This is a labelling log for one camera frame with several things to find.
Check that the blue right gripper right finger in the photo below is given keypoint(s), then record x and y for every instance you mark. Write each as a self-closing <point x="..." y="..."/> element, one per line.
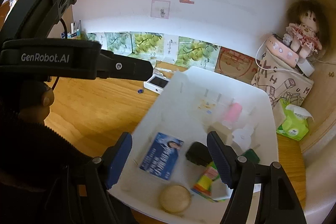
<point x="224" y="158"/>

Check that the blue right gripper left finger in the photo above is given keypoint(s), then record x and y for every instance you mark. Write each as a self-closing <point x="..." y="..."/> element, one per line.
<point x="115" y="159"/>

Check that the green perfume bottle gold cap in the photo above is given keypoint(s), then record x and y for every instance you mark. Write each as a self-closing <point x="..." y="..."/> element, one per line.
<point x="251" y="155"/>

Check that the black charger plug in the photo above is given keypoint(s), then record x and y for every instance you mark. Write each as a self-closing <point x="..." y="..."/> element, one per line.
<point x="198" y="154"/>

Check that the white power adapter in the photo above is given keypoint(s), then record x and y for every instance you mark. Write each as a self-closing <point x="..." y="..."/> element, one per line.
<point x="220" y="191"/>

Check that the multicolour puzzle cube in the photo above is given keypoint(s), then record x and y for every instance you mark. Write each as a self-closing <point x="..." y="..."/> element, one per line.
<point x="204" y="184"/>

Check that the blue label floss box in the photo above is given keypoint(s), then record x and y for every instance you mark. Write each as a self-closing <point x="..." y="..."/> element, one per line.
<point x="162" y="156"/>

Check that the clear plastic box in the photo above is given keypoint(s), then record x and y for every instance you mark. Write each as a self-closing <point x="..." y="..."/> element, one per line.
<point x="211" y="106"/>

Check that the white plastic storage bin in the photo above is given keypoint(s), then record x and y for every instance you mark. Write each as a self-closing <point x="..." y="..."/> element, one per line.
<point x="172" y="114"/>

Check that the gold oval case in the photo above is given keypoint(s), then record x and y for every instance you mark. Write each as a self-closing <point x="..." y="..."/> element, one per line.
<point x="175" y="199"/>

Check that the left hand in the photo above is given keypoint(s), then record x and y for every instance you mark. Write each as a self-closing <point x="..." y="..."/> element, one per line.
<point x="36" y="102"/>

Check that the green tissue pack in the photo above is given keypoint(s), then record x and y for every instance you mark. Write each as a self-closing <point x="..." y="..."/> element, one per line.
<point x="291" y="120"/>

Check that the brown cardboard panel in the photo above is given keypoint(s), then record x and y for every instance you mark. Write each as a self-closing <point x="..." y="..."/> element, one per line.
<point x="236" y="65"/>

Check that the beige lettered canvas bag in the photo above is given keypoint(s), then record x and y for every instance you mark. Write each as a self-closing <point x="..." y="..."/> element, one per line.
<point x="280" y="81"/>

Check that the grape picture cardboard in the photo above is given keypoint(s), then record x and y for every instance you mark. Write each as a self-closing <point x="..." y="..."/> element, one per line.
<point x="156" y="47"/>

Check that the white charger on bag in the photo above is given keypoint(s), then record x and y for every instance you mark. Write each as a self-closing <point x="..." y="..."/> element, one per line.
<point x="306" y="67"/>

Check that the pink round box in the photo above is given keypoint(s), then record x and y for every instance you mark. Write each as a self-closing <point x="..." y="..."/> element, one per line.
<point x="280" y="50"/>

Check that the brown haired doll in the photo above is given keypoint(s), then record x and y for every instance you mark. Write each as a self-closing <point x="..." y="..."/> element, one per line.
<point x="307" y="33"/>

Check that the bottles cluster at wall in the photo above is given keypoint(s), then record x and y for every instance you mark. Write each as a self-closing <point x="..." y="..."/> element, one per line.
<point x="75" y="31"/>

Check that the white digital camera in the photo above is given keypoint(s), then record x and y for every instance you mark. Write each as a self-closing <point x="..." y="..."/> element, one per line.
<point x="156" y="83"/>

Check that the pink wall sticker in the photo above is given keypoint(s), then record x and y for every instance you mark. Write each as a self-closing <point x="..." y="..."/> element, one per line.
<point x="160" y="9"/>

